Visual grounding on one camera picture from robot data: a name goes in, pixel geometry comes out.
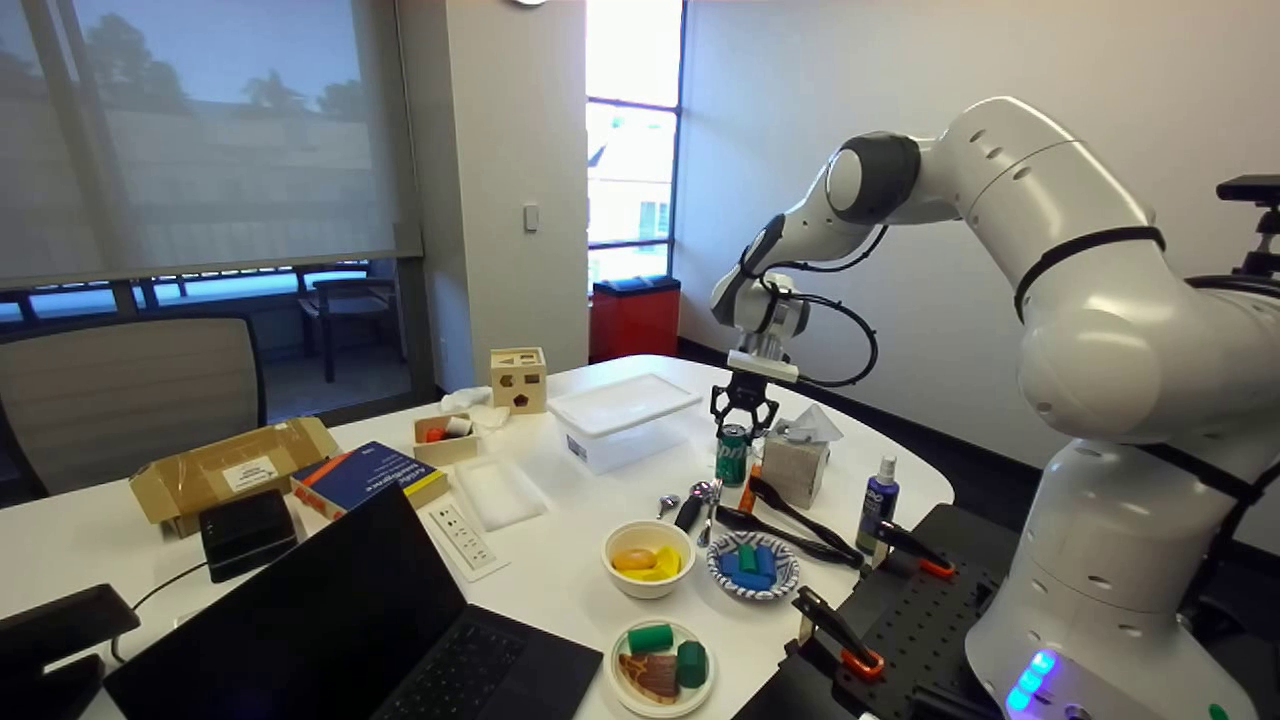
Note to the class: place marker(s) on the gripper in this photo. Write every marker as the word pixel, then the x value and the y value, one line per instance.
pixel 746 388

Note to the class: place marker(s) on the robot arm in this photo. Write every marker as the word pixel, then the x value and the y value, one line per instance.
pixel 1090 300

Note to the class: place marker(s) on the green soda can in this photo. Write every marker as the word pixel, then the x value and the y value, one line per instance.
pixel 732 462

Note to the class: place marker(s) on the black laptop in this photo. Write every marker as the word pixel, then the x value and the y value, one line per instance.
pixel 330 620

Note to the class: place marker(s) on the grey tissue box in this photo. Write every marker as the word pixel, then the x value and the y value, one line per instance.
pixel 797 468

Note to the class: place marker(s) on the orange marker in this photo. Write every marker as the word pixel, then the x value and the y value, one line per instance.
pixel 747 490

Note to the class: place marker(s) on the small silver spoon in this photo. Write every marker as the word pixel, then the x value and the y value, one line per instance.
pixel 667 503

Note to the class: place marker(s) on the clear plastic container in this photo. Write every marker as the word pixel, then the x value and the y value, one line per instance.
pixel 622 420

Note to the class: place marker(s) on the black tongs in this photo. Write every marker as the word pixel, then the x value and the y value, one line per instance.
pixel 800 525

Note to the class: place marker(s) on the red bin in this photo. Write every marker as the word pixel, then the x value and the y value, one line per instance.
pixel 635 320

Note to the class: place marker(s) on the small green block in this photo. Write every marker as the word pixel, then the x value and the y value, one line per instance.
pixel 747 556

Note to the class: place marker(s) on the heap of blue blocks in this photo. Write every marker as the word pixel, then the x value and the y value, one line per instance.
pixel 752 572

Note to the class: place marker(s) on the blue spray bottle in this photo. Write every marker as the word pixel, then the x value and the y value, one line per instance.
pixel 878 505

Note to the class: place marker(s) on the blue striped bowl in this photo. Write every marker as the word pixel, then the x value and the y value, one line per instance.
pixel 725 583

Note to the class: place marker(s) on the orange toy fruit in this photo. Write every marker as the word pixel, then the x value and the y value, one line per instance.
pixel 633 559

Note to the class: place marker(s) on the white bowl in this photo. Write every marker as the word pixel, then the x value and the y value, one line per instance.
pixel 648 585

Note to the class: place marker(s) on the black clamp orange tips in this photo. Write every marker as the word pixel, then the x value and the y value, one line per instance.
pixel 915 548
pixel 835 630

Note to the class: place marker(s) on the wooden shape sorter box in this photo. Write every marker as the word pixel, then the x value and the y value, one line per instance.
pixel 518 385

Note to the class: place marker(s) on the clear plastic lid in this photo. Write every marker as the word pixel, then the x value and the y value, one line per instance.
pixel 500 493

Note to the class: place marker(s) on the white cloth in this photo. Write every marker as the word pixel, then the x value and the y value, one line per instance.
pixel 470 400

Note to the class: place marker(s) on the narrow window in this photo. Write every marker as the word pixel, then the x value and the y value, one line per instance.
pixel 632 150

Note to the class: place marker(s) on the brown toy steak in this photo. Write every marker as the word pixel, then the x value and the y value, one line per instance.
pixel 652 677

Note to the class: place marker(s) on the white cylinder block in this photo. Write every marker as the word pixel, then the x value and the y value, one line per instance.
pixel 458 426

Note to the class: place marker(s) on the small wooden tray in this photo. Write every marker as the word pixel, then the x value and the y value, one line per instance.
pixel 447 450

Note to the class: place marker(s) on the white power outlet plate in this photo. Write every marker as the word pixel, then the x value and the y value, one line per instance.
pixel 462 536

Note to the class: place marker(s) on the blue and orange book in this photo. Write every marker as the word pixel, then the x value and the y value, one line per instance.
pixel 365 475

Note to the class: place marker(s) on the dark outdoor chair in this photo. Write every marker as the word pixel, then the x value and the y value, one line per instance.
pixel 350 300

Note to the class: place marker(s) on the small black box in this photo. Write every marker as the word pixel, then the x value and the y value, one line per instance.
pixel 247 530

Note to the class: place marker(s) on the cardboard box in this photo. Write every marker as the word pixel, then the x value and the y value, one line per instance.
pixel 230 470

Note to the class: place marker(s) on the window with roller blind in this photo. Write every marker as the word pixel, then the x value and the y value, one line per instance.
pixel 200 140

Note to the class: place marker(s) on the beige office chair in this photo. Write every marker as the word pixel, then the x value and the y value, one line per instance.
pixel 120 390

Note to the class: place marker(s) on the black flat device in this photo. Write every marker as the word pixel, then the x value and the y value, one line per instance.
pixel 55 625

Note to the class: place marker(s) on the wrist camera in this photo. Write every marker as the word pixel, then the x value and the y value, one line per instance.
pixel 764 366

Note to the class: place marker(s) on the wall switch plate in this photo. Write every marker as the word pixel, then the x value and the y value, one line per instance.
pixel 531 218

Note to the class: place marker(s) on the camera on mount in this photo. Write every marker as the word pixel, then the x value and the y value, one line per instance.
pixel 1255 190

